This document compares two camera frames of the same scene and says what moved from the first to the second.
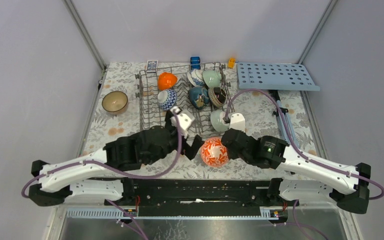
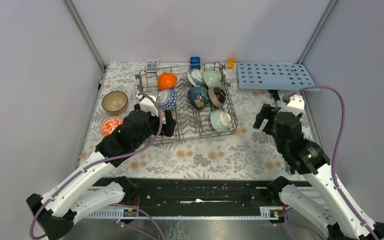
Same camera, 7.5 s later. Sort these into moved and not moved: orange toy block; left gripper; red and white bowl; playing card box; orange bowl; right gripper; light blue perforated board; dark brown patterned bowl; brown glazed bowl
Moved: right gripper; red and white bowl; left gripper
Not moved: playing card box; dark brown patterned bowl; orange bowl; light blue perforated board; brown glazed bowl; orange toy block
